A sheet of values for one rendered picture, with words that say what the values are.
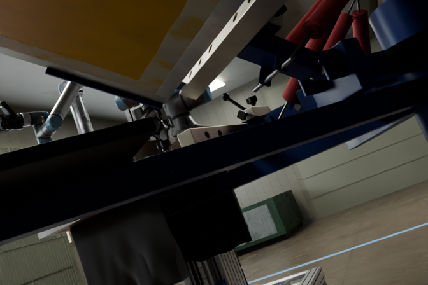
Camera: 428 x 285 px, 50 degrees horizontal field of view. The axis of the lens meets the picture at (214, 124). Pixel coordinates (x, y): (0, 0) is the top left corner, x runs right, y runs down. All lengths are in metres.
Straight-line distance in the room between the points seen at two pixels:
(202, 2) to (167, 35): 0.14
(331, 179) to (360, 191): 0.63
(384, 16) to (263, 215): 7.35
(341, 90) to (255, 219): 7.52
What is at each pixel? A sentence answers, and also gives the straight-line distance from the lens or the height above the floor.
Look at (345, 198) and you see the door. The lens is 10.15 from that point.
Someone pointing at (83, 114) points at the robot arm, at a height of 1.63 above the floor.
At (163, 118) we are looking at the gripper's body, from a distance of 1.79.
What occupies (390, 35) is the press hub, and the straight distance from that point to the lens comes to 1.30.
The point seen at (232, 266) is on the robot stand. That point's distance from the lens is 2.69.
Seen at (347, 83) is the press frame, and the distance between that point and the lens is 1.06.
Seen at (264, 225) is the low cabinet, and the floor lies 0.36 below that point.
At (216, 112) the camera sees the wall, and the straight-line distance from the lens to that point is 10.81.
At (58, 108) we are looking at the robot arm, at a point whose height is 1.64.
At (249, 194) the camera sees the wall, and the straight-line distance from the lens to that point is 10.56.
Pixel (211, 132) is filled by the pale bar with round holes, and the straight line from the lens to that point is 1.33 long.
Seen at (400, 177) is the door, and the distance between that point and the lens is 10.09.
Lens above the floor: 0.79
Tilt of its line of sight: 11 degrees up
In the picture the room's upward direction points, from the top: 21 degrees counter-clockwise
